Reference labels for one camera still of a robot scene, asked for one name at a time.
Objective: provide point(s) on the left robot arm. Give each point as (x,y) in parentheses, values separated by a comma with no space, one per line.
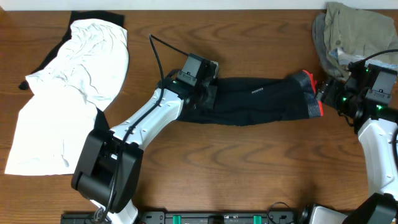
(109,165)

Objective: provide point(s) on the grey folded garment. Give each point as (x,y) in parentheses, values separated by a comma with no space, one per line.
(318,27)

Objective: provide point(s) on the black garment under pile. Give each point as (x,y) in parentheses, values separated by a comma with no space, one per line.
(114,18)

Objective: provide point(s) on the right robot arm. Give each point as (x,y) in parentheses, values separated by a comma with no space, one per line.
(363,100)

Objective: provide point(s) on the black leggings grey red waistband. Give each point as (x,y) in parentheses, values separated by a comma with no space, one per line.
(249,101)

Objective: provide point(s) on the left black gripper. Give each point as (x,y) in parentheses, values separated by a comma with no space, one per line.
(211,102)

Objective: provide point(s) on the white t-shirt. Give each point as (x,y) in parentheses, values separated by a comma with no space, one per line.
(84,77)

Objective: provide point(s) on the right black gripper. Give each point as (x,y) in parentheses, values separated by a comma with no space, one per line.
(329,91)

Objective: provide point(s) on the khaki folded shorts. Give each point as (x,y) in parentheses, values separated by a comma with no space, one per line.
(357,31)

